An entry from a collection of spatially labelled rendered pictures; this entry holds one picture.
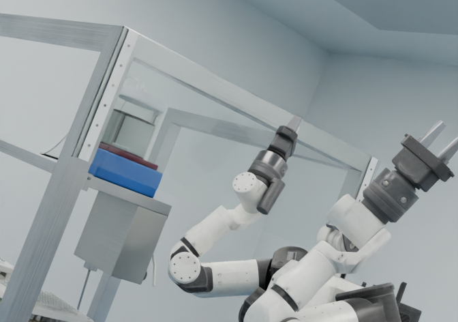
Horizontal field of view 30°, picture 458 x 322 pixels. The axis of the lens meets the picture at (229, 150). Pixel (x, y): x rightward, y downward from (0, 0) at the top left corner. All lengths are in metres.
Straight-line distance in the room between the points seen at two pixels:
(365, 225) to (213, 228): 0.61
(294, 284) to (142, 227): 0.78
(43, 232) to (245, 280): 0.51
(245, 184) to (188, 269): 0.26
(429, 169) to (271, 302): 0.39
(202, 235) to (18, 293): 0.47
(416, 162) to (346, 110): 5.25
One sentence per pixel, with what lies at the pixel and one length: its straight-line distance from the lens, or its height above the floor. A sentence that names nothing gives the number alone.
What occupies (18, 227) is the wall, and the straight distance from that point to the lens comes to 6.03.
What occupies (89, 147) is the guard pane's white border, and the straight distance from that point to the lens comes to 2.11.
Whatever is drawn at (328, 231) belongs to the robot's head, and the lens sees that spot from 2.02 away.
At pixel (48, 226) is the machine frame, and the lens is 2.11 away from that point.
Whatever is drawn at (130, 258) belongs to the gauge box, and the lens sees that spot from 2.32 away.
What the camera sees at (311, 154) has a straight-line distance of 2.54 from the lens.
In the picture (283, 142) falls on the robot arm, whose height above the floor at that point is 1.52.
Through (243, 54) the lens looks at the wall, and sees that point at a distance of 6.76.
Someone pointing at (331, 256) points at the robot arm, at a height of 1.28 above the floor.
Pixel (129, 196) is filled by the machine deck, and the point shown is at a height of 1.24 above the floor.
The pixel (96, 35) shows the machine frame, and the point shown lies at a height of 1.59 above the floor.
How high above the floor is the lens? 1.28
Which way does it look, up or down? 4 degrees up
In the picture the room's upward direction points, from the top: 21 degrees clockwise
